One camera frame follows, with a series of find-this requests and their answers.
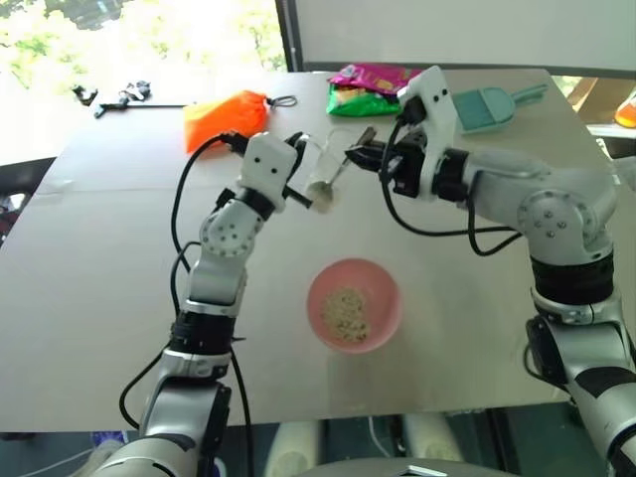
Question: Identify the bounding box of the green snack bag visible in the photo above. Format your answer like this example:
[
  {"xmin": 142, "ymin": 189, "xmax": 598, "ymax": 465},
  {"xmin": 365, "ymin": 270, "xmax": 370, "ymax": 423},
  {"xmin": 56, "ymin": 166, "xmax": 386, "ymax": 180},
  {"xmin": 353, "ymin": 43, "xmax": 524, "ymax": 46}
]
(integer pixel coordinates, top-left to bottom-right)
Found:
[{"xmin": 325, "ymin": 81, "xmax": 402, "ymax": 118}]

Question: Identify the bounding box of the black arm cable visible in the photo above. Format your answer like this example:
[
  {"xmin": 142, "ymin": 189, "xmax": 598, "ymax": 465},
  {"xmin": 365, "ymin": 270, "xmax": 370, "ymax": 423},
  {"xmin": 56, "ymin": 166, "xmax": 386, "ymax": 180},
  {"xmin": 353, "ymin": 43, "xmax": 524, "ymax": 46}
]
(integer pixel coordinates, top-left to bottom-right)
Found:
[
  {"xmin": 118, "ymin": 129, "xmax": 257, "ymax": 477},
  {"xmin": 379, "ymin": 116, "xmax": 528, "ymax": 257}
]

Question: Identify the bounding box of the clear glass mug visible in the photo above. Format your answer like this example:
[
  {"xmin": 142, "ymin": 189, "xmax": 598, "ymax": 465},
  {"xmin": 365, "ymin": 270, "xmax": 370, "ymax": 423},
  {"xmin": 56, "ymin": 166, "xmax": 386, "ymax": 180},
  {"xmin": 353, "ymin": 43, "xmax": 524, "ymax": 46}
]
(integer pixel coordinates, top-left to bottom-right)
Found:
[{"xmin": 303, "ymin": 127, "xmax": 355, "ymax": 215}]

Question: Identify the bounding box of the small black white gadget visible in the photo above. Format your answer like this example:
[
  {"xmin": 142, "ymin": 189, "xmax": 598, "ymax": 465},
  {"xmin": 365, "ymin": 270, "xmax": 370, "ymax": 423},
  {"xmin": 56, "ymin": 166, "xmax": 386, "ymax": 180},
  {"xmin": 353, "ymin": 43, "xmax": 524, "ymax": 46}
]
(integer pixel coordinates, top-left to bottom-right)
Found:
[{"xmin": 117, "ymin": 79, "xmax": 153, "ymax": 103}]

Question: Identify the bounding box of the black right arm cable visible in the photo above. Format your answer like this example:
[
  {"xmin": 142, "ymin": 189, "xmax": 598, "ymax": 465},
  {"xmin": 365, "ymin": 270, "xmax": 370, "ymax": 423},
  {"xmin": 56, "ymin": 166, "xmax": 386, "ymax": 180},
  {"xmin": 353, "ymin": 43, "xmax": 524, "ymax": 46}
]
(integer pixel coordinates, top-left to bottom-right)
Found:
[{"xmin": 379, "ymin": 116, "xmax": 528, "ymax": 257}]

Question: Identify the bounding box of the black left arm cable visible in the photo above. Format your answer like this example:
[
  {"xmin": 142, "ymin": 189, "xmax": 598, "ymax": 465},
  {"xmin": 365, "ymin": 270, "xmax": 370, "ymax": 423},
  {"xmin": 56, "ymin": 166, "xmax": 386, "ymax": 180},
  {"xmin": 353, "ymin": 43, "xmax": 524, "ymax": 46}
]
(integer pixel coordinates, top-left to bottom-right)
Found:
[{"xmin": 118, "ymin": 129, "xmax": 257, "ymax": 477}]

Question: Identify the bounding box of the pink bowl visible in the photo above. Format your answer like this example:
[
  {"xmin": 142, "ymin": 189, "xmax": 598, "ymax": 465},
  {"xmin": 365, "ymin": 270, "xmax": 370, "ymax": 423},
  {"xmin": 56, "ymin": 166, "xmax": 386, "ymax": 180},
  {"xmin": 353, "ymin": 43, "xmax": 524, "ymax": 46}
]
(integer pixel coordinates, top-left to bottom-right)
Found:
[{"xmin": 306, "ymin": 256, "xmax": 402, "ymax": 355}]

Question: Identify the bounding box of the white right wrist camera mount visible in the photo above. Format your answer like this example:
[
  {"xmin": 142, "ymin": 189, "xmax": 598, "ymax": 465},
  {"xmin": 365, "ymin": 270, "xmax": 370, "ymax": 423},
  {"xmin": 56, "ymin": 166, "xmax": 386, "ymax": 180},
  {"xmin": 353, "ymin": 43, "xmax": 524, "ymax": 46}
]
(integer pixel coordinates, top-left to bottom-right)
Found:
[{"xmin": 396, "ymin": 65, "xmax": 459, "ymax": 200}]

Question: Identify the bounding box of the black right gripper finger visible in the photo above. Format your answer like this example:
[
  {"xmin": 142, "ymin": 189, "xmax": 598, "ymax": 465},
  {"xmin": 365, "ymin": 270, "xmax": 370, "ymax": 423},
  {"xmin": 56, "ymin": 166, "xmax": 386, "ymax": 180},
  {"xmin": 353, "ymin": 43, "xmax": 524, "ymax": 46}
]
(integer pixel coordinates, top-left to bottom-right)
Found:
[
  {"xmin": 347, "ymin": 140, "xmax": 395, "ymax": 156},
  {"xmin": 345, "ymin": 153, "xmax": 387, "ymax": 173}
]

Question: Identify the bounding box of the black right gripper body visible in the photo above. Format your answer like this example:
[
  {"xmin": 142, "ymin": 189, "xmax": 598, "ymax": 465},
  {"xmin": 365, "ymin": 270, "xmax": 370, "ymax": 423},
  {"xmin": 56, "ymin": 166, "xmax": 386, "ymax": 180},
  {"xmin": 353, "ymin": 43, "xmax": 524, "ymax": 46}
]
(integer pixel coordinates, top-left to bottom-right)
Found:
[{"xmin": 380, "ymin": 128, "xmax": 429, "ymax": 199}]

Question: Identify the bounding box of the white cylinder leg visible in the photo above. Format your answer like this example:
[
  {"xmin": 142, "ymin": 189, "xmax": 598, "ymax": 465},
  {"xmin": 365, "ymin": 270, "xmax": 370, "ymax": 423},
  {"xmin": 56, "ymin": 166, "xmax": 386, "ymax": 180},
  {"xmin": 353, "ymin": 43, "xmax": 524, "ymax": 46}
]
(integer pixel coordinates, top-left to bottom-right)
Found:
[
  {"xmin": 401, "ymin": 414, "xmax": 463, "ymax": 463},
  {"xmin": 262, "ymin": 420, "xmax": 319, "ymax": 477}
]

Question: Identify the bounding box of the metal spoon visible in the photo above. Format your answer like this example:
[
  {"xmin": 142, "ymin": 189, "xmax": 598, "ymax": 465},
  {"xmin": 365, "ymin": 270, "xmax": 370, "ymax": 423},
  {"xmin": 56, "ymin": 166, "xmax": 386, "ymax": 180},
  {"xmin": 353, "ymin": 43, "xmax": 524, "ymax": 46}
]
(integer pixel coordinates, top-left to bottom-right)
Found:
[{"xmin": 307, "ymin": 126, "xmax": 378, "ymax": 198}]

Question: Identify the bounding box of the black framed whiteboard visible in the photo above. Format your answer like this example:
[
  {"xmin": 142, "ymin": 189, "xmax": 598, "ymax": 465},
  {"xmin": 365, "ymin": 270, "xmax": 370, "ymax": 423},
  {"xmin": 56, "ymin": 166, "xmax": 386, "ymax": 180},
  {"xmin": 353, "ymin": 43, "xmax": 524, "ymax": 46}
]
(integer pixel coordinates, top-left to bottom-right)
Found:
[{"xmin": 275, "ymin": 0, "xmax": 636, "ymax": 77}]

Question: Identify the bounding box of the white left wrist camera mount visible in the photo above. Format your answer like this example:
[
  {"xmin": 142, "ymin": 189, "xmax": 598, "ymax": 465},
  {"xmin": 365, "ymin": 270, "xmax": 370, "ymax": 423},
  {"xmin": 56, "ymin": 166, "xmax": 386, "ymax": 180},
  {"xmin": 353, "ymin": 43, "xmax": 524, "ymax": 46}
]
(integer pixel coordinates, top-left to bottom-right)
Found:
[{"xmin": 237, "ymin": 132, "xmax": 299, "ymax": 214}]

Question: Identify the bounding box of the orange drawstring bag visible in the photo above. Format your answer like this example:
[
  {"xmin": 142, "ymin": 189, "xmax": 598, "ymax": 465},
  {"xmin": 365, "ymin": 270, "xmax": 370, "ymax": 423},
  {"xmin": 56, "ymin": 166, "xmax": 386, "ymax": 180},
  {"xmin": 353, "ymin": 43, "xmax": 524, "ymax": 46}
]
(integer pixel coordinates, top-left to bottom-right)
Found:
[{"xmin": 182, "ymin": 88, "xmax": 272, "ymax": 154}]

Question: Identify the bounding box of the magenta snack bag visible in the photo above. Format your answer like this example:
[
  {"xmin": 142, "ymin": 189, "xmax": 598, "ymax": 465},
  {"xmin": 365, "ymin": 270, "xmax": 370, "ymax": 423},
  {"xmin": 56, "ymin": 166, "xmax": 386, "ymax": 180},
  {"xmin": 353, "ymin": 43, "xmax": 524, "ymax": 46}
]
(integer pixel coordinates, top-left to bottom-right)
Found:
[{"xmin": 328, "ymin": 63, "xmax": 423, "ymax": 98}]

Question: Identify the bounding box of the thin black rod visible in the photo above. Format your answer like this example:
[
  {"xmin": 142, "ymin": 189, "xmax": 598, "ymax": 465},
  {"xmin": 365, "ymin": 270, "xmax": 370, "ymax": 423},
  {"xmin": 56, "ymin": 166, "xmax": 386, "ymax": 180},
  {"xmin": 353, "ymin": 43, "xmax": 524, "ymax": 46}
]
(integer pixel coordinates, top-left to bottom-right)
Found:
[{"xmin": 92, "ymin": 101, "xmax": 198, "ymax": 119}]

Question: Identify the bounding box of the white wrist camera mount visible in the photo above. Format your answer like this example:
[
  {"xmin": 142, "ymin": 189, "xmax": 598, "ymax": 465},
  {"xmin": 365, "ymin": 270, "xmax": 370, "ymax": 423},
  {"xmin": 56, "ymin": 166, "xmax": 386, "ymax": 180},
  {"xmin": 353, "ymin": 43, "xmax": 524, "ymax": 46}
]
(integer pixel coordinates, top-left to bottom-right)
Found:
[
  {"xmin": 237, "ymin": 132, "xmax": 299, "ymax": 214},
  {"xmin": 396, "ymin": 65, "xmax": 459, "ymax": 200}
]

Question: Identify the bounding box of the teal dustpan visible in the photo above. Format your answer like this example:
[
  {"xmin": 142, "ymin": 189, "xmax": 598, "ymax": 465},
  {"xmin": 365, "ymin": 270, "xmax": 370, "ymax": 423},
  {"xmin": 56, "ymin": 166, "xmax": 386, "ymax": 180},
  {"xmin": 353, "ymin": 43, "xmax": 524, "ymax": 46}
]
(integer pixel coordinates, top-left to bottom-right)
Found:
[{"xmin": 452, "ymin": 82, "xmax": 551, "ymax": 136}]

